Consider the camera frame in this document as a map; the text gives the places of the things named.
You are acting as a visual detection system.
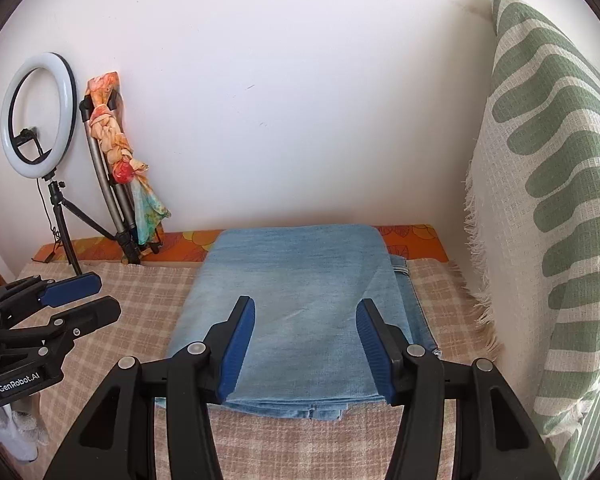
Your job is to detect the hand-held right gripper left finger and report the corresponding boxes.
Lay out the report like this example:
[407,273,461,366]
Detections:
[42,296,257,480]

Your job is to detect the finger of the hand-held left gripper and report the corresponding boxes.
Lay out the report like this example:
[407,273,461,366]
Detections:
[0,296,122,357]
[0,272,102,322]

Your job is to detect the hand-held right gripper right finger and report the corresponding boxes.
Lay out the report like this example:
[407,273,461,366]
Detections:
[355,298,563,480]

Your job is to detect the blue denim pants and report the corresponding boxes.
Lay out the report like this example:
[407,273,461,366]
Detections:
[166,224,441,421]

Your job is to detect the beige plaid blanket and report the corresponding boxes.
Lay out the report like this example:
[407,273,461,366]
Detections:
[10,257,501,480]

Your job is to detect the white fluffy cloth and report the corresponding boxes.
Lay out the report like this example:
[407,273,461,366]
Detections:
[0,400,51,463]

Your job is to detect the black tripod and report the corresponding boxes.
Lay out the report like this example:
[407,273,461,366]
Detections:
[42,177,121,277]

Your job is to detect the orange patterned mattress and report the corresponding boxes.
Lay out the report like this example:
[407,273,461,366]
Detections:
[32,224,451,265]

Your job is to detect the folded grey metal stand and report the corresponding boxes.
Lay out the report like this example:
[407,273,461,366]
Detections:
[78,95,163,266]

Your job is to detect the black phone holder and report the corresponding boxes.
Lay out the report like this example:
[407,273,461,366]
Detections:
[12,127,53,166]

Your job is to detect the orange multicoloured scarf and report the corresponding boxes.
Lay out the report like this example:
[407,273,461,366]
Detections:
[84,72,173,246]

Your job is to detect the green and white fringed throw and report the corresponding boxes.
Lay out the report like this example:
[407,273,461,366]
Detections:
[462,0,600,480]

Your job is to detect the black cable with remote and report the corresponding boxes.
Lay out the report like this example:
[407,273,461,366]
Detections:
[32,180,63,263]

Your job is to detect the white ring light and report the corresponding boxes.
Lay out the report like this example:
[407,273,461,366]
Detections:
[0,51,77,181]

